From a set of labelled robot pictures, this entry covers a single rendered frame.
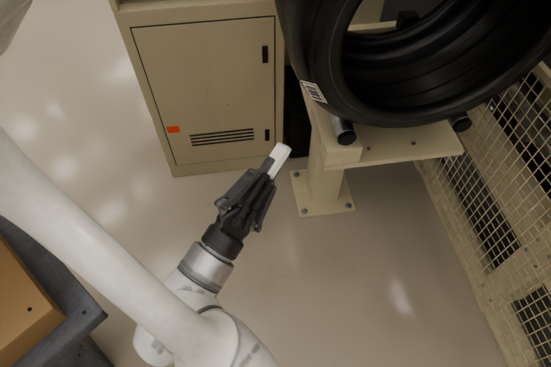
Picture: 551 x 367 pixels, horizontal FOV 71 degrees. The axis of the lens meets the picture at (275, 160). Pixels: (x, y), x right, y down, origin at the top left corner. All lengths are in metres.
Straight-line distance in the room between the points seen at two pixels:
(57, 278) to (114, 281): 0.61
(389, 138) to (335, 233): 0.82
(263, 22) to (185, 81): 0.37
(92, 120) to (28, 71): 0.66
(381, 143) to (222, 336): 0.65
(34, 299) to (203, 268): 0.46
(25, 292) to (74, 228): 0.55
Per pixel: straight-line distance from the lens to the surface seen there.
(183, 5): 1.36
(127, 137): 2.24
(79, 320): 1.06
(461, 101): 0.93
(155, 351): 0.74
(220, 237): 0.71
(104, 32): 3.04
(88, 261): 0.53
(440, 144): 1.10
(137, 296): 0.53
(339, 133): 0.90
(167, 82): 1.54
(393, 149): 1.05
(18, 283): 1.08
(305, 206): 1.83
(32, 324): 1.02
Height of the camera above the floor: 1.58
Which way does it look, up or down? 52 degrees down
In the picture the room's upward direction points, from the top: straight up
